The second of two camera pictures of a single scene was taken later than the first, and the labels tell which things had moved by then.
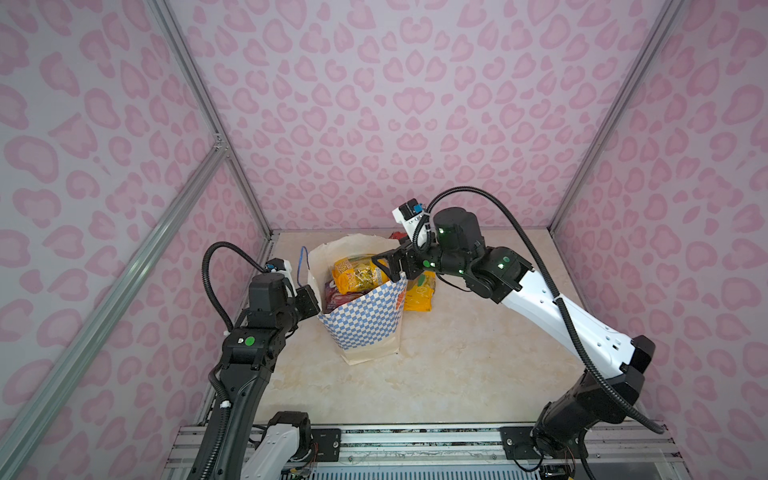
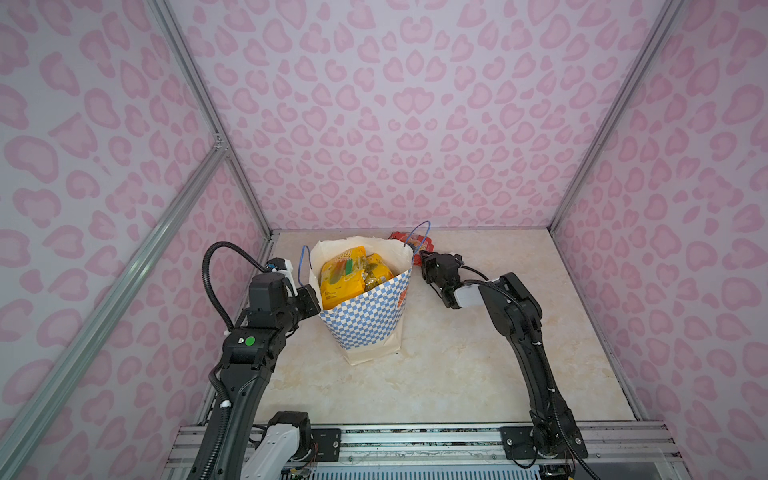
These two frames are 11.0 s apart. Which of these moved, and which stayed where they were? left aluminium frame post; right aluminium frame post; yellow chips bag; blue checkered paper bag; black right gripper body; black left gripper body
Moved: yellow chips bag; black right gripper body
Stayed: right aluminium frame post; black left gripper body; blue checkered paper bag; left aluminium frame post
